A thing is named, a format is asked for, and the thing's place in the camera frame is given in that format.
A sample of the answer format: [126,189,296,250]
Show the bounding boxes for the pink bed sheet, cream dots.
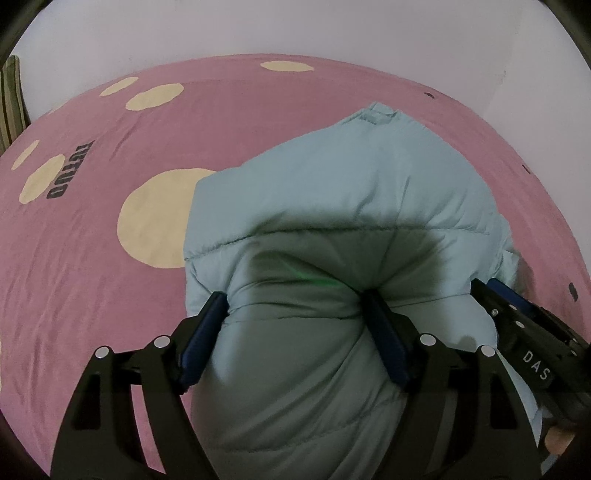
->
[0,58,591,480]

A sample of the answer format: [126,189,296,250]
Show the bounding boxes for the striped pillow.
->
[0,55,31,155]

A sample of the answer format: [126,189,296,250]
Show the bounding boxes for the light blue puffer jacket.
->
[183,102,551,480]

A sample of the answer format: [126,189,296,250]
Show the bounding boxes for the person's right hand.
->
[544,422,577,459]

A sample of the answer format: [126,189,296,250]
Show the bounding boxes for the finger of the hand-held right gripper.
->
[470,278,512,329]
[488,277,546,324]

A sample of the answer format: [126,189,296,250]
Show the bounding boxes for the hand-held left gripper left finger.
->
[50,292,230,480]

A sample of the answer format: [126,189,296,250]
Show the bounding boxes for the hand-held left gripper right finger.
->
[360,291,542,480]

